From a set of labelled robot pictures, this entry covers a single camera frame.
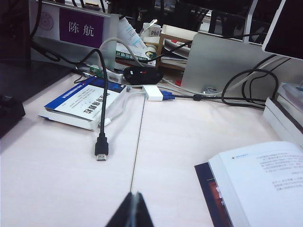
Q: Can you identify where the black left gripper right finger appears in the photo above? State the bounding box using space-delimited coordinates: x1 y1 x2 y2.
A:
134 192 155 227

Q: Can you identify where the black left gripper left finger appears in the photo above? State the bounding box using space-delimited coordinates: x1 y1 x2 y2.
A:
106 192 134 227

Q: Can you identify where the dark blue cover book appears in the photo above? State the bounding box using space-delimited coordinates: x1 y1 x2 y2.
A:
194 141 303 227

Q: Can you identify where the blue and white book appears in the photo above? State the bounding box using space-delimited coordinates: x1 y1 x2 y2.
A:
37 77 128 132

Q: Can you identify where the green cover book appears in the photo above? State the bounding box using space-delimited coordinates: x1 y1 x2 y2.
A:
114 48 158 69

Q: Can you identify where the white video adapter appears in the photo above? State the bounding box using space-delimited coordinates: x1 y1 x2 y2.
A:
142 85 164 102

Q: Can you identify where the blue VGA connector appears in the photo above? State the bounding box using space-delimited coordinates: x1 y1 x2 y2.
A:
160 90 176 100

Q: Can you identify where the small white barcode box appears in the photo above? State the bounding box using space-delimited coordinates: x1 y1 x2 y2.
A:
107 70 125 84

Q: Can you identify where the black pouch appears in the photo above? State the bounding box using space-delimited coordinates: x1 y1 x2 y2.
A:
123 66 164 85

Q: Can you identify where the wooden desk rack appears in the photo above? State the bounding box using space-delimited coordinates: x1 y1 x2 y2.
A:
157 24 200 71

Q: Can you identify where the silver monitor stand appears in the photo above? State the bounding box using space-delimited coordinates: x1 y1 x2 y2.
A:
180 31 298 96

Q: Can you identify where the stack of white books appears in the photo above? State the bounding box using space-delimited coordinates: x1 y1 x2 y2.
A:
262 82 303 150

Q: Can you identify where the white cosmetic tube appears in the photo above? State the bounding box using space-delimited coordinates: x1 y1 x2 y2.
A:
118 16 149 52

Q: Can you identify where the white mug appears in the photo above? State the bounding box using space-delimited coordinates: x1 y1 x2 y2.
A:
141 22 163 38

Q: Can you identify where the purple name sign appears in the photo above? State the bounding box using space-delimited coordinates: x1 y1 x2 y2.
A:
59 8 105 49

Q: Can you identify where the white framed monitor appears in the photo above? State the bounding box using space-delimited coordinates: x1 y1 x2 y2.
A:
261 0 303 60

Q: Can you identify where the black HDMI cable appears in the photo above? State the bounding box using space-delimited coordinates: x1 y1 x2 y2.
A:
30 39 110 163

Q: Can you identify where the white adapter cable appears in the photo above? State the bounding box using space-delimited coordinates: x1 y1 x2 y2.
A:
105 91 145 126

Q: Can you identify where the black looped VGA cable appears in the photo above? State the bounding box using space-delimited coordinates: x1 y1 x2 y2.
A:
174 69 279 106

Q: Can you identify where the grey looped cable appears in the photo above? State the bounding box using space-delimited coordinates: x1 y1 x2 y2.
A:
99 37 145 67

